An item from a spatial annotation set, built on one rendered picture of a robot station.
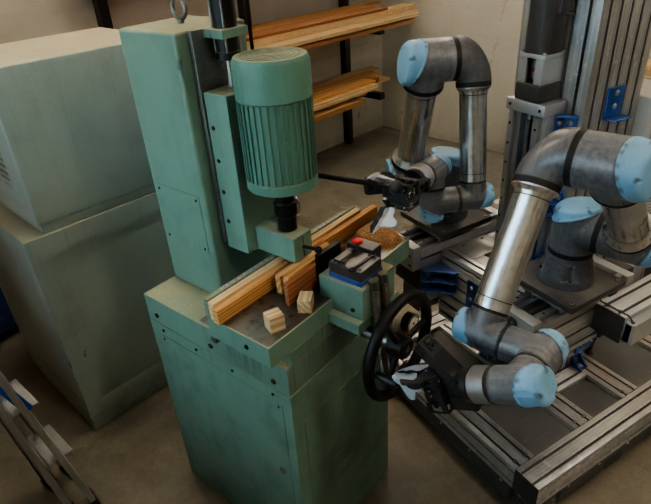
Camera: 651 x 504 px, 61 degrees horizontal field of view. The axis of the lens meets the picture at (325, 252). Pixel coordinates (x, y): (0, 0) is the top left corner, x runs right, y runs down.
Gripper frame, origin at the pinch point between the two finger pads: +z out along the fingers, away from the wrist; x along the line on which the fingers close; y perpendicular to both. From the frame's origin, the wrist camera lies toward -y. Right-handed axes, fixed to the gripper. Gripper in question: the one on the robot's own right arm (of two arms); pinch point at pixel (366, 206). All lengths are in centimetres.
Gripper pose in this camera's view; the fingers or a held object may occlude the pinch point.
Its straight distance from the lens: 140.4
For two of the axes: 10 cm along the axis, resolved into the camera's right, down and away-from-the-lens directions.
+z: -6.2, 4.2, -6.6
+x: 0.9, 8.8, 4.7
